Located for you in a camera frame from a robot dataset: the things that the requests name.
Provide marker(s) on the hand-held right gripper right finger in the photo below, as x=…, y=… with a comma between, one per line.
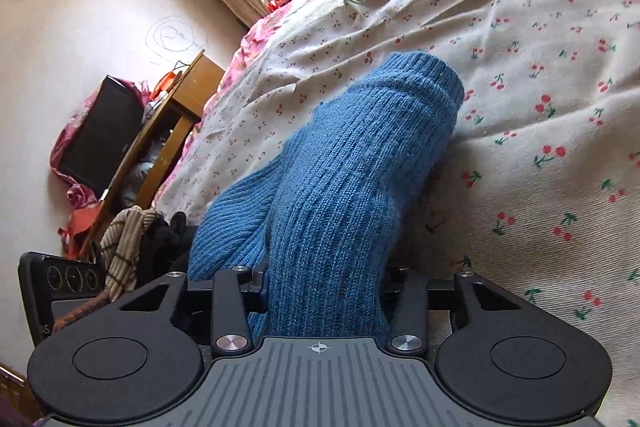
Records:
x=412, y=302

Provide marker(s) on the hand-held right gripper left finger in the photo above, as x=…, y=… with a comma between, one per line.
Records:
x=256, y=283

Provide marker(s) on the blue striped knit sweater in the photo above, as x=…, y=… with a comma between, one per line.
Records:
x=340, y=182

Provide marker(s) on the black clothes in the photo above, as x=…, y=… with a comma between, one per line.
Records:
x=165, y=242

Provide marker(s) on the beige plaid cloth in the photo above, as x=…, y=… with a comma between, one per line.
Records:
x=125, y=242

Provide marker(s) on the pink floral cloth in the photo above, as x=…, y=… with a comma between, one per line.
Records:
x=80, y=199

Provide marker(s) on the black speaker box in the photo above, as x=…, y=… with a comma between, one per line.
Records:
x=100, y=132

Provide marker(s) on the cherry print bedsheet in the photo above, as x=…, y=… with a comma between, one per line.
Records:
x=525, y=132

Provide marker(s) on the wooden nightstand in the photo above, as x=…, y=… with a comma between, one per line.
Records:
x=200, y=77

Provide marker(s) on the orange plastic bag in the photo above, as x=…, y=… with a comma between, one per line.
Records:
x=164, y=84

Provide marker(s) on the red plastic bag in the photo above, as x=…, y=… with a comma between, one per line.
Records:
x=280, y=1

